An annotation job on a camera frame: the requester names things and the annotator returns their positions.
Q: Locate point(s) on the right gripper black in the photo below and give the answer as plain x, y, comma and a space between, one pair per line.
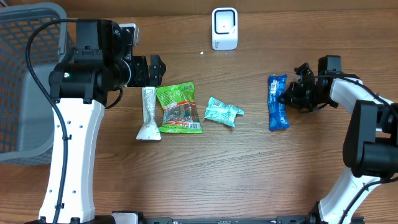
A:
290, 96

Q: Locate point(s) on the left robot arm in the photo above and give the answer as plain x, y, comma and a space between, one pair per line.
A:
101, 62

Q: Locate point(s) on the teal tissue packet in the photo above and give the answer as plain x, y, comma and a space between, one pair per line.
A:
222, 113

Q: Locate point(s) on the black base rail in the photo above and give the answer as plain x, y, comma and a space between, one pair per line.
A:
224, 221

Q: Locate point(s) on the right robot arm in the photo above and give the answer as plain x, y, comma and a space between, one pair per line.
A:
370, 146

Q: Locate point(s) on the white barcode scanner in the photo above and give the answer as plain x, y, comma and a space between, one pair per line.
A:
224, 28

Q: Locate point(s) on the white tube with gold cap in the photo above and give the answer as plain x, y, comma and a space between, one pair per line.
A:
149, 131

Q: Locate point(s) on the grey plastic basket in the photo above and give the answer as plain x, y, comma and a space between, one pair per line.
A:
26, 116

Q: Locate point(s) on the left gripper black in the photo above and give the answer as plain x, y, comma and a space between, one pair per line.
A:
143, 78

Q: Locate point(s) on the blue snack wrapper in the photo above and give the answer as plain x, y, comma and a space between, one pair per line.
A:
277, 112

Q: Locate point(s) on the green snack bag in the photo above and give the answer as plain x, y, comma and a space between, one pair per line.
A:
180, 109

